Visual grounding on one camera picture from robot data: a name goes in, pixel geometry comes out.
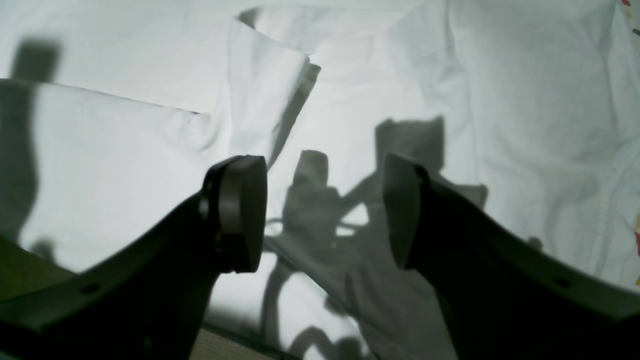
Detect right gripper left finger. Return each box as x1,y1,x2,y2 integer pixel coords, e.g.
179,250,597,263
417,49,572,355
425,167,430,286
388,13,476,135
1,155,268,360

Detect white T-shirt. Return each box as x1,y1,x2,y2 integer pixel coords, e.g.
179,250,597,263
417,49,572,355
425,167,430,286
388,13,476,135
1,0,639,360

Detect terrazzo pattern table cloth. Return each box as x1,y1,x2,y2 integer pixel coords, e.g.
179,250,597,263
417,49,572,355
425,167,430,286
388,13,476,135
603,0,640,293

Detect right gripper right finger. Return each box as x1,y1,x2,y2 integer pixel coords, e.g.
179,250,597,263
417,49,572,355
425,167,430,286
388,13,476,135
382,153,640,360

